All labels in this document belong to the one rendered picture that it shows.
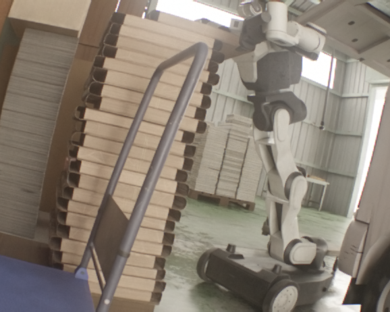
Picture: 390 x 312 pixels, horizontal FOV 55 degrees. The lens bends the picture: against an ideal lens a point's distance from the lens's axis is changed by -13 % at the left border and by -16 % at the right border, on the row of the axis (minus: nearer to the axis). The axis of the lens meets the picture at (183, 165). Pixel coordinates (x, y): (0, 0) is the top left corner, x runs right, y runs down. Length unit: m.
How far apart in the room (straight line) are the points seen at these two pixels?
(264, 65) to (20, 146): 1.12
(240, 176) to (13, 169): 5.33
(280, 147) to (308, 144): 10.68
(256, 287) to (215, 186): 4.88
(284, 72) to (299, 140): 10.52
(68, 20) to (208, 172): 5.14
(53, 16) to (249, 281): 1.47
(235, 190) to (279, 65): 5.15
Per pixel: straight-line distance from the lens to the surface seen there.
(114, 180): 1.24
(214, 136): 6.64
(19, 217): 1.94
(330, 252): 3.14
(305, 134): 12.50
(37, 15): 1.82
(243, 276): 1.98
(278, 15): 1.23
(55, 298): 1.11
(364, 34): 2.98
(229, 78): 11.36
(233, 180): 6.80
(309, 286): 2.10
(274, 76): 1.82
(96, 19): 2.78
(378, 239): 1.69
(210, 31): 1.50
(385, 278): 1.65
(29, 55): 1.91
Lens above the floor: 0.63
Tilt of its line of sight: 2 degrees down
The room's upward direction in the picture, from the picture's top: 13 degrees clockwise
